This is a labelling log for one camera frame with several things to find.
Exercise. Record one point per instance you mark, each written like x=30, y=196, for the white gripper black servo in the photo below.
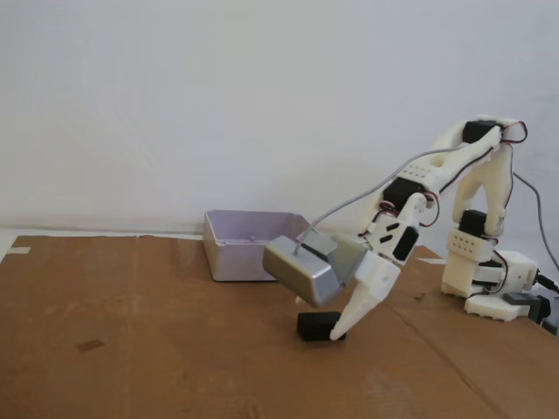
x=379, y=279

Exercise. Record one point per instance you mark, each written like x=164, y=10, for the black block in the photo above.
x=314, y=327

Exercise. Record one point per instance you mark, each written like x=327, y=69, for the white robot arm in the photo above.
x=476, y=183

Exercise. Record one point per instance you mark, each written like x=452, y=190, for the pale plastic box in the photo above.
x=236, y=262

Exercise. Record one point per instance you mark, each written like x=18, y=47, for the white tape piece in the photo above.
x=430, y=261
x=19, y=250

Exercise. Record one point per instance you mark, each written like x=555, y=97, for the large brown cardboard sheet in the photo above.
x=174, y=358

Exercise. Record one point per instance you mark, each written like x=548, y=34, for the smaller brown cardboard sheet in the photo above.
x=502, y=371

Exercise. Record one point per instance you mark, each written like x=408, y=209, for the grey table clamp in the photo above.
x=519, y=299

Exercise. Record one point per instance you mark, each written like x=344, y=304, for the brown tape patch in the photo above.
x=89, y=345

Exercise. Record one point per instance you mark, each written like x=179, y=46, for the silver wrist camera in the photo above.
x=301, y=272

